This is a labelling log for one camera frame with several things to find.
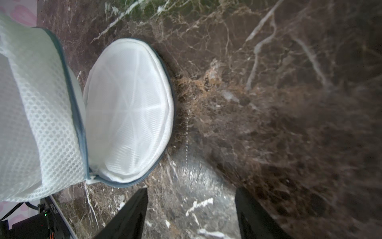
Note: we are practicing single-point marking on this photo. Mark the white mesh laundry bag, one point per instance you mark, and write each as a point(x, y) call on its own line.
point(55, 134)

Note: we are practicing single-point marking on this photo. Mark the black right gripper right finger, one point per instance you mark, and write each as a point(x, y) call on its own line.
point(253, 220)

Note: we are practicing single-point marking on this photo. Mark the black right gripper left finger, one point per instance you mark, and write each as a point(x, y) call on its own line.
point(129, 222)

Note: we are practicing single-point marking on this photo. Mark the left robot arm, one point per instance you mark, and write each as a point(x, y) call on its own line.
point(35, 220)

